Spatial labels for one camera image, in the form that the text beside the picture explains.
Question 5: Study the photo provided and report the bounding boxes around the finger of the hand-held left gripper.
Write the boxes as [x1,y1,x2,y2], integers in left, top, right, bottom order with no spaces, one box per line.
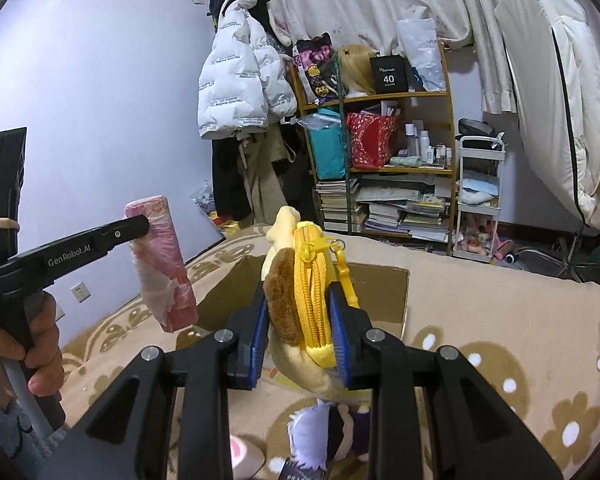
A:
[17,215,151,281]

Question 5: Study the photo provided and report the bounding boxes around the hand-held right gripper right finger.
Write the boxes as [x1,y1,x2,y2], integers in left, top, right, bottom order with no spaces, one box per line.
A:
[327,281,566,480]

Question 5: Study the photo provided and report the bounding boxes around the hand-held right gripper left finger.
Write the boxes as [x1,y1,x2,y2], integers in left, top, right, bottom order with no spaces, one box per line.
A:
[36,282,272,480]

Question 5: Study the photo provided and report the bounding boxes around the yellow plush zipper pouch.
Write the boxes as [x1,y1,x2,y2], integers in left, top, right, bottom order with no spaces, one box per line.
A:
[261,205,364,401]

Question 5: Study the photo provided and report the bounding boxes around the cardboard box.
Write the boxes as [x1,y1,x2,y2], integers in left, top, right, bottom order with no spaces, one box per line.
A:
[177,255,411,351]

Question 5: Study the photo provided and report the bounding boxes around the pink plastic bag roll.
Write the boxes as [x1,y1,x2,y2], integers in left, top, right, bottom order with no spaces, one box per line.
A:
[124,194,199,333]

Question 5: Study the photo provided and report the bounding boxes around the person's left forearm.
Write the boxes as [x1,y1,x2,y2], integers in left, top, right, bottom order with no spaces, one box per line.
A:
[0,384,68,480]

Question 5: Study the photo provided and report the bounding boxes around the person's left hand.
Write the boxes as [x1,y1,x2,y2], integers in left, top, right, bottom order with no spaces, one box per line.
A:
[0,292,66,403]

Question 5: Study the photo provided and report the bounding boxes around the floral beige blanket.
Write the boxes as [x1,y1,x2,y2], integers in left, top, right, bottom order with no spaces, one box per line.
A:
[60,225,600,480]

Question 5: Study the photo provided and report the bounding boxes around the purple white plush doll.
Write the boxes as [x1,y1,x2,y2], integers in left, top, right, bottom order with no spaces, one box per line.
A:
[286,399,373,471]

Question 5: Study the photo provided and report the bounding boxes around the pink white plush toy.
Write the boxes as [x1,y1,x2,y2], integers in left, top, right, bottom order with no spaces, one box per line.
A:
[230,435,266,479]

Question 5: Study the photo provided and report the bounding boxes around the stack of books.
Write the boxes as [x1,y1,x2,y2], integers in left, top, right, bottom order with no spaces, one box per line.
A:
[316,178,453,244]

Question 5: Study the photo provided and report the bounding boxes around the beige hanging trousers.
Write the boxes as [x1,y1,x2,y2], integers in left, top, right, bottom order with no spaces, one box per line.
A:
[236,130,297,225]

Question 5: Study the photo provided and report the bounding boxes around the teal bag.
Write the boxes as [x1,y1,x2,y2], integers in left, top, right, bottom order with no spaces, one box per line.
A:
[306,108,349,181]

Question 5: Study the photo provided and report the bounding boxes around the wooden shelf rack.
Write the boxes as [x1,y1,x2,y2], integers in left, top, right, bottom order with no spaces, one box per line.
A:
[289,44,457,257]

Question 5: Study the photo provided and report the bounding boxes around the white rolling cart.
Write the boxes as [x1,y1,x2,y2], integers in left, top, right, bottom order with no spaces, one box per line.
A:
[453,135,507,262]

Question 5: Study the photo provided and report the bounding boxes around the red patterned bag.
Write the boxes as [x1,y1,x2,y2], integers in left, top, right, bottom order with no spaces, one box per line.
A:
[345,112,402,169]

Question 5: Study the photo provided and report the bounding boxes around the row of cosmetic bottles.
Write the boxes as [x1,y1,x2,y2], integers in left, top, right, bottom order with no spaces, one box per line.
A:
[404,121,456,167]

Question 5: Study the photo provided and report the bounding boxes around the white puffer jacket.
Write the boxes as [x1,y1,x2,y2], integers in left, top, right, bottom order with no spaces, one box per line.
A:
[197,0,299,140]

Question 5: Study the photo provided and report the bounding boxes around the dark patterned bag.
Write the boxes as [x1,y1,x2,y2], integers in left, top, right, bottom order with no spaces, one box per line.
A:
[294,34,339,106]

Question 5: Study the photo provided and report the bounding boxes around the black box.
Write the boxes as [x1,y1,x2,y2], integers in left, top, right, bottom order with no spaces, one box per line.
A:
[370,55,412,95]

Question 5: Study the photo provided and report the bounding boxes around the blonde wig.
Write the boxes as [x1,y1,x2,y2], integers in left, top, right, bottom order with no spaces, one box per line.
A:
[335,44,381,98]

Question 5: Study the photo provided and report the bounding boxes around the white plastic bag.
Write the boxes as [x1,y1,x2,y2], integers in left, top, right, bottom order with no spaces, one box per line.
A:
[396,18,447,92]

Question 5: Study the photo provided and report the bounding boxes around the white curtain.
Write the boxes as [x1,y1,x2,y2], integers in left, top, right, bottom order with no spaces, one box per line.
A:
[260,0,526,114]

